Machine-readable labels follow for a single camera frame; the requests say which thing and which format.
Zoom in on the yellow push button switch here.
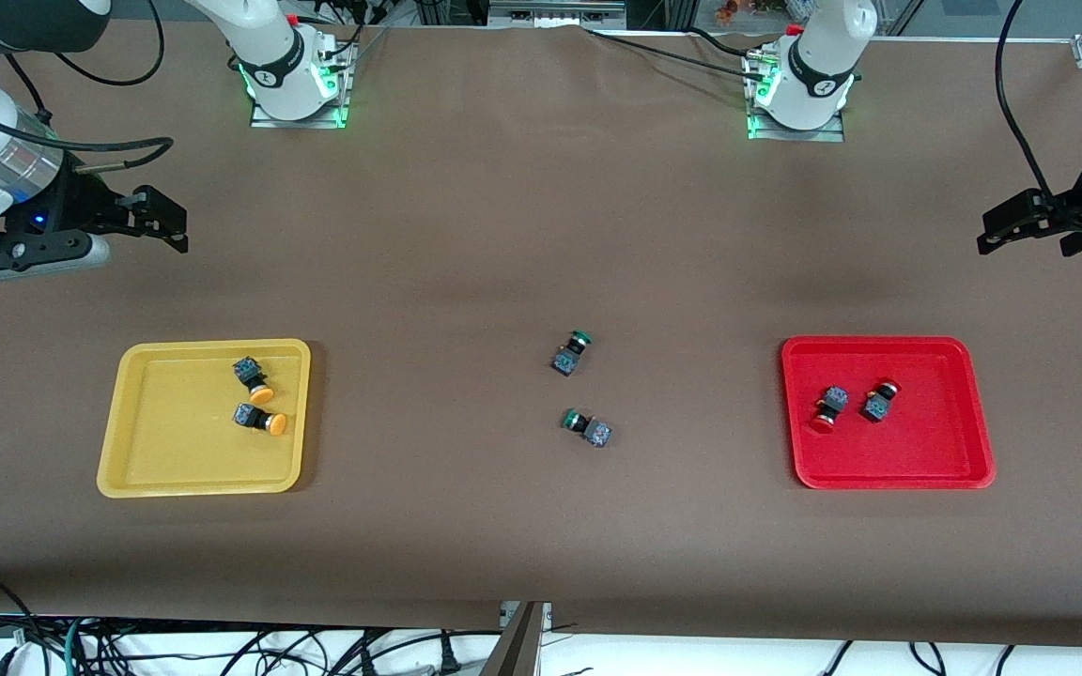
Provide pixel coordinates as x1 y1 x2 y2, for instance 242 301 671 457
234 403 287 436
231 355 275 406

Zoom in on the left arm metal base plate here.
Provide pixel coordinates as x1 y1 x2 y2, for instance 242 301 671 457
745 49 847 144

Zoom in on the green push button switch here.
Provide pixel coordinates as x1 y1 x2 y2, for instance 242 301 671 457
562 408 613 449
550 330 595 377

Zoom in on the red plastic tray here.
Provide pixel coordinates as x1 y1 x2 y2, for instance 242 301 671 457
781 335 997 491

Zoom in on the brown table cover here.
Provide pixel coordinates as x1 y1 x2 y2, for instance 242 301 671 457
0 19 1082 649

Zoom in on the black cable on table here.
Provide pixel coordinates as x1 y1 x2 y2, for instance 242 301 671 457
583 26 767 76

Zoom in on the red push button switch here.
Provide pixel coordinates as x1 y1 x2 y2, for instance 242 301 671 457
861 379 902 423
808 385 850 434

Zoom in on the grey metal rack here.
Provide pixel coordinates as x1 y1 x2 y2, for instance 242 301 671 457
487 0 628 29

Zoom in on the yellow plastic tray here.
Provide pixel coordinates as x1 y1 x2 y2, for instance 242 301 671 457
96 338 313 499

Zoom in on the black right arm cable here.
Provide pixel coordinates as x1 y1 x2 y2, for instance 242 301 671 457
0 0 174 175

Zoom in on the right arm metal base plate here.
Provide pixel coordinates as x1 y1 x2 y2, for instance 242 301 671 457
250 42 356 131

